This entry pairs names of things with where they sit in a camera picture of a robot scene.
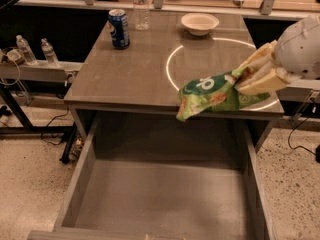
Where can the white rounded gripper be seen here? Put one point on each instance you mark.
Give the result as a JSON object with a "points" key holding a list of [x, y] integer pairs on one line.
{"points": [[300, 49]]}

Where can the green rice chip bag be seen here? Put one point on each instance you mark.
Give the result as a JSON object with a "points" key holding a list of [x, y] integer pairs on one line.
{"points": [[215, 94]]}

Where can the open grey top drawer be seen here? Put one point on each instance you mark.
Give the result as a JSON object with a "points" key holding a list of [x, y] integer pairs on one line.
{"points": [[151, 177]]}

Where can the white paper bowl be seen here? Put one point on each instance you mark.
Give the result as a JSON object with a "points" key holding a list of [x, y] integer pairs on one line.
{"points": [[199, 24]]}

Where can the grey cabinet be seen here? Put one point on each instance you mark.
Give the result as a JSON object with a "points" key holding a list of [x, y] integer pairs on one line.
{"points": [[127, 100]]}

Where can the clear plastic water bottle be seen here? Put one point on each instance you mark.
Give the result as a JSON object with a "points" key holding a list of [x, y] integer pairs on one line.
{"points": [[142, 14]]}

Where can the blue soda can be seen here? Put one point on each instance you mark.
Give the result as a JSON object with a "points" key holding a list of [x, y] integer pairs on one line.
{"points": [[118, 28]]}

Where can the small water bottle right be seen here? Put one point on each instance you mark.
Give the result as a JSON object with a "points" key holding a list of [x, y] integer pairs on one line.
{"points": [[49, 53]]}

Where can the small water bottle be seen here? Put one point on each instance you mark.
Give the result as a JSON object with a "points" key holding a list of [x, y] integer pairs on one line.
{"points": [[49, 53], [26, 50]]}

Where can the small water bottle left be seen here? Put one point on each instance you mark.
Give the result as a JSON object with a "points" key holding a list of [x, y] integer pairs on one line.
{"points": [[26, 50]]}

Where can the grey side bench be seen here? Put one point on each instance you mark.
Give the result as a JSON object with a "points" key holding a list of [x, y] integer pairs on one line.
{"points": [[49, 80]]}

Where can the back shelf rail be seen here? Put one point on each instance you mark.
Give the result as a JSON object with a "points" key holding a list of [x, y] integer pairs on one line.
{"points": [[267, 9]]}

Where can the small device with cable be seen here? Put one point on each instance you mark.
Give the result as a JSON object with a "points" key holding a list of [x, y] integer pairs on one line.
{"points": [[11, 56]]}

